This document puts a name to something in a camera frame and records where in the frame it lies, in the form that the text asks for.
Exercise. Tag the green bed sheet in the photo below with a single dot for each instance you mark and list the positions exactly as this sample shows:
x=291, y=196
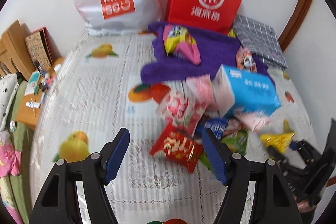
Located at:
x=22, y=187

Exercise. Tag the yellow foil snack packet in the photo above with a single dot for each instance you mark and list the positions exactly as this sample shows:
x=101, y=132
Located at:
x=278, y=140

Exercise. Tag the blue cookie packet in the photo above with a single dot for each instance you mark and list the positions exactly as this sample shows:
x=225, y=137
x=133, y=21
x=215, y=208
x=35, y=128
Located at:
x=214, y=127

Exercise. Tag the wooden nightstand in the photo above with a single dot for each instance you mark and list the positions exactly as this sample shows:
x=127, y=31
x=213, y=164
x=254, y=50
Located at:
x=29, y=115

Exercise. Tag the white cartoon print snack packet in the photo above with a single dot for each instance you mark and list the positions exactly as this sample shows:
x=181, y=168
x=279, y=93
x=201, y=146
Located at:
x=245, y=60

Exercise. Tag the grey checked cloth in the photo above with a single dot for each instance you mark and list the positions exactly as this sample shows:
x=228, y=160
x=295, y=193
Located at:
x=260, y=37

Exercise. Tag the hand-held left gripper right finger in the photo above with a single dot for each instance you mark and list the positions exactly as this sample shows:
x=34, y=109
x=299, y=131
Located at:
x=214, y=158

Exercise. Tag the brown wooden door frame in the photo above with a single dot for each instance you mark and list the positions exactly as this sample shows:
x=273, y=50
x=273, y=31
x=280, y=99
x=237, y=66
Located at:
x=299, y=14

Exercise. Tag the wooden headboard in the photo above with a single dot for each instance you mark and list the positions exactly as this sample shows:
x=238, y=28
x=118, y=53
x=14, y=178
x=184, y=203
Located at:
x=13, y=48

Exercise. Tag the red white lychee snack packet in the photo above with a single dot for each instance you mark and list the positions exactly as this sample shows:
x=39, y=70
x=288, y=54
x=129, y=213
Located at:
x=181, y=109

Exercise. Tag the purple towel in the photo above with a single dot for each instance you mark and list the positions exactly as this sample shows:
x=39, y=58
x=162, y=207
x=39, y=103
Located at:
x=218, y=48

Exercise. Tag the white dotted pillow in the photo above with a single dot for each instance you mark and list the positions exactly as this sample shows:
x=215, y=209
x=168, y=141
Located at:
x=6, y=98

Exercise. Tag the light blue carton box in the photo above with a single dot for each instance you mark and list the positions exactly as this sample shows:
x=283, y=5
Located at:
x=249, y=92

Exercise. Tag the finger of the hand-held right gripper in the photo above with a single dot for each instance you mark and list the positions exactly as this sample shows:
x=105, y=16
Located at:
x=284, y=162
x=305, y=151

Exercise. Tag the pink cloth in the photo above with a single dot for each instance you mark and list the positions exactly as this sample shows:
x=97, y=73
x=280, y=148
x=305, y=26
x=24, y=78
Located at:
x=8, y=158

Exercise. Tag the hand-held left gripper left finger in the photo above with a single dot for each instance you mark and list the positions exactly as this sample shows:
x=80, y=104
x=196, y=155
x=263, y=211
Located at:
x=118, y=158

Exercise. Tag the green snack packet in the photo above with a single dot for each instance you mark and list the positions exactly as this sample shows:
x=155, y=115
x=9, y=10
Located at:
x=235, y=142

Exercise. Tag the small yellow packet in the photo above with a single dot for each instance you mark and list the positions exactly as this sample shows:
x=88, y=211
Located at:
x=232, y=33

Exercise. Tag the fruit print white table cover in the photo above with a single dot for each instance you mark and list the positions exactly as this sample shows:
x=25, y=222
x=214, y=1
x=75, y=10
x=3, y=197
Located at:
x=105, y=82

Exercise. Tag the small red snack packet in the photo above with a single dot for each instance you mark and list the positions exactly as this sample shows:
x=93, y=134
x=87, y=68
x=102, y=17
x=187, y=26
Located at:
x=176, y=148

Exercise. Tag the yellow pink snack packet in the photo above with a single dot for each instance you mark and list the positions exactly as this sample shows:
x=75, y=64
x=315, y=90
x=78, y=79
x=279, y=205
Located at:
x=178, y=40

